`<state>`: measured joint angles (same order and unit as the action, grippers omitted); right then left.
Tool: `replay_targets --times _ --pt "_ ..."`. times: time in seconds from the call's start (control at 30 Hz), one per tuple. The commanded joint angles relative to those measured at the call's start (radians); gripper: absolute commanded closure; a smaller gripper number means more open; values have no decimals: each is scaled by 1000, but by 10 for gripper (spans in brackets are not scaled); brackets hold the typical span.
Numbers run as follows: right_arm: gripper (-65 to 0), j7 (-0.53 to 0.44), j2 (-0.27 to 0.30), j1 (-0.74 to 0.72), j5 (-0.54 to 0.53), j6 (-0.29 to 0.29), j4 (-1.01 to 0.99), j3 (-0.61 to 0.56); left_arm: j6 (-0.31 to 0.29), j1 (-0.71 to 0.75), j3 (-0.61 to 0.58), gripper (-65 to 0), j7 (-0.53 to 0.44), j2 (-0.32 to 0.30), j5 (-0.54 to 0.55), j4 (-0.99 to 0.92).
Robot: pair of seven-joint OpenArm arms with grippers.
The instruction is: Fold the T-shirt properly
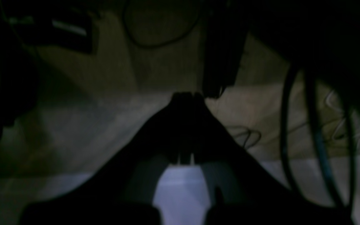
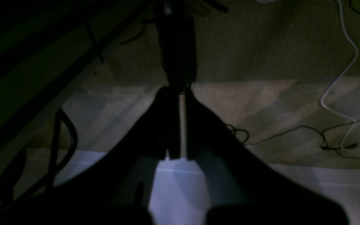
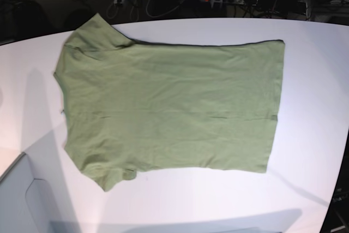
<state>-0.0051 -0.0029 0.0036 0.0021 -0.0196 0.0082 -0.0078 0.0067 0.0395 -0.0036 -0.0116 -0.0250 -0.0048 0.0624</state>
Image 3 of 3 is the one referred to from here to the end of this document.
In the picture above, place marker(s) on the green T-shirt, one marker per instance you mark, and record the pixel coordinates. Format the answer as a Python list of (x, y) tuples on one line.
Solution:
[(133, 106)]

